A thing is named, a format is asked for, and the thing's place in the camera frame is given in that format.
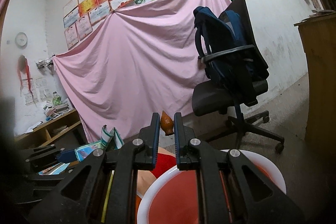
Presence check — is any white green printed wrapper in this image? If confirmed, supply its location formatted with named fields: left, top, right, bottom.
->
left=75, top=125, right=124, bottom=161

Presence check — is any orange brown fruit peel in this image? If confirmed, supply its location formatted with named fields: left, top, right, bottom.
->
left=160, top=111, right=174, bottom=136

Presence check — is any blue illustrated book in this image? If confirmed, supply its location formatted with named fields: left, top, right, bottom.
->
left=38, top=162, right=69, bottom=176

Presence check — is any white rimmed red basin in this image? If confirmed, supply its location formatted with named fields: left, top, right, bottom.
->
left=136, top=148, right=288, bottom=224

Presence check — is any green candy jar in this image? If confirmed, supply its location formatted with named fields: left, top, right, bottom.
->
left=52, top=92, right=63, bottom=106

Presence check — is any black office chair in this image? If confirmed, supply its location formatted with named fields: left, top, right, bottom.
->
left=191, top=0, right=285, bottom=154

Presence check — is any pink hanging sheet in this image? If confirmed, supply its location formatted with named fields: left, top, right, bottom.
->
left=53, top=0, right=230, bottom=142

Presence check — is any dark blue backpack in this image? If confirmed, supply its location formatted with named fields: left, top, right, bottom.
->
left=192, top=6, right=253, bottom=88

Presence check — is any wooden cabinet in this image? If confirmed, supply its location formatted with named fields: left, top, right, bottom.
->
left=296, top=13, right=336, bottom=157

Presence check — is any wooden wall shelf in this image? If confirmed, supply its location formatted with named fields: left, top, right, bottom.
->
left=14, top=109, right=81, bottom=149

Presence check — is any red tassel wall ornament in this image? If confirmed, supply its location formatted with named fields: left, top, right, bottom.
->
left=17, top=55, right=34, bottom=99

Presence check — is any round wall clock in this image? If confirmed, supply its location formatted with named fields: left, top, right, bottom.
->
left=15, top=32, right=28, bottom=48

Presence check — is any row of wall certificates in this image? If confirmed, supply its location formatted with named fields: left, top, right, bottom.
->
left=63, top=0, right=134, bottom=49

